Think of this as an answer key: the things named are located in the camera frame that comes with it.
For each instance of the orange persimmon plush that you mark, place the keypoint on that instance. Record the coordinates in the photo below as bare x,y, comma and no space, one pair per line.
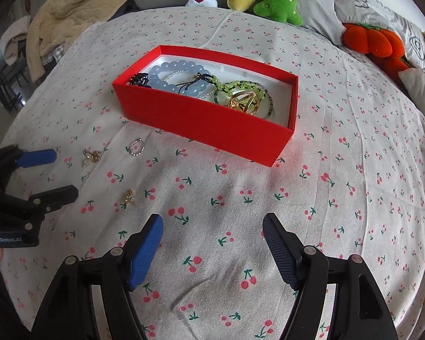
382,46

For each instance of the gold flower earring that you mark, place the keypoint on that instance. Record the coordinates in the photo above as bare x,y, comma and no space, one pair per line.
128,199

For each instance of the beige quilted blanket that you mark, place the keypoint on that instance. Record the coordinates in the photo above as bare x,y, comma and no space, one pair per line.
61,22

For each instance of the red cardboard box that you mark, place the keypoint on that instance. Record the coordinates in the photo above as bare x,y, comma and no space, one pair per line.
249,136

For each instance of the cherry print bed sheet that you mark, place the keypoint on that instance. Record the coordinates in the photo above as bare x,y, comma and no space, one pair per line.
351,180

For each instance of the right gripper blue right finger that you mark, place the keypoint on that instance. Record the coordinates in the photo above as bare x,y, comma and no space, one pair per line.
286,249

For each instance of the white deer print pillow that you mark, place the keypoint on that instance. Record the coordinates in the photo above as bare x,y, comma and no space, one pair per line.
414,81

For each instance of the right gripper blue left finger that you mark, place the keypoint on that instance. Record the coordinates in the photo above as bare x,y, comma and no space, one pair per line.
142,249

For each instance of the green tree plush toy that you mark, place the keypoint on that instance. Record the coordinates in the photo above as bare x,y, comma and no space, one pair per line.
283,11

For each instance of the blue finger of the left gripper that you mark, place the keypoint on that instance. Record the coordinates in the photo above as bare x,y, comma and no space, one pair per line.
53,200
36,158

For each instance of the white printed pillow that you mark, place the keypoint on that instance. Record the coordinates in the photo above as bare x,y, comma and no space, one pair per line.
374,13

